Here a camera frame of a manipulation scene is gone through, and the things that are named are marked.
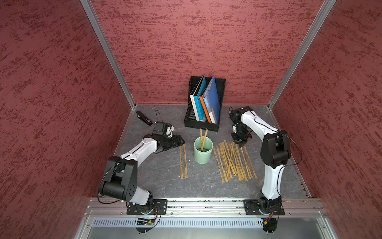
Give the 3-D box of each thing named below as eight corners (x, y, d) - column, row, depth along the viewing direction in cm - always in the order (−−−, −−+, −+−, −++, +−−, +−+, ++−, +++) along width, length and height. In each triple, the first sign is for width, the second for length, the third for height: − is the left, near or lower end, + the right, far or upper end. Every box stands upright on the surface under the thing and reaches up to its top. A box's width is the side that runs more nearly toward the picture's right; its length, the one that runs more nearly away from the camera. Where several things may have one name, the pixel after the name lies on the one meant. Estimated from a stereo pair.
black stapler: (136, 115, 116) (134, 112, 113) (139, 113, 118) (138, 109, 115) (148, 126, 109) (147, 123, 106) (152, 124, 111) (151, 120, 108)
